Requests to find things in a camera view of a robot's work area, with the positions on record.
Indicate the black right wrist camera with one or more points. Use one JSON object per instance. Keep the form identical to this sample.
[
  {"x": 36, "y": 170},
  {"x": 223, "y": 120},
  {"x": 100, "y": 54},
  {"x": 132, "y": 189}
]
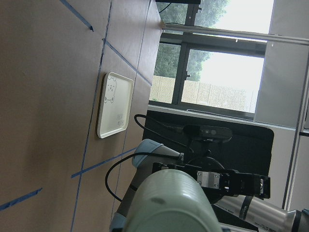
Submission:
[{"x": 208, "y": 133}]

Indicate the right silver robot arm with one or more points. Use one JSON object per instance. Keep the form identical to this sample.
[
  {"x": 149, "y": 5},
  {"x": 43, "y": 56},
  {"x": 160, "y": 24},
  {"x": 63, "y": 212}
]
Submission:
[{"x": 258, "y": 212}]

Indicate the pale green cup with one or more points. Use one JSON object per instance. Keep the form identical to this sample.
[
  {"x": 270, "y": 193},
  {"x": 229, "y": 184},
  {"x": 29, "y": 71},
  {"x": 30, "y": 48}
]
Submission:
[{"x": 171, "y": 201}]

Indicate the cream bear tray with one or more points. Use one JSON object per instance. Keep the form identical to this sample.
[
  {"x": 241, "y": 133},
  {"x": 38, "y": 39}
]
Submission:
[{"x": 115, "y": 104}]

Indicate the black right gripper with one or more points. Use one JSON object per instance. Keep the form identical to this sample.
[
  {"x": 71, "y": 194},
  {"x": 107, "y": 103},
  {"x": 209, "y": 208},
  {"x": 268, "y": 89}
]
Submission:
[{"x": 217, "y": 183}]

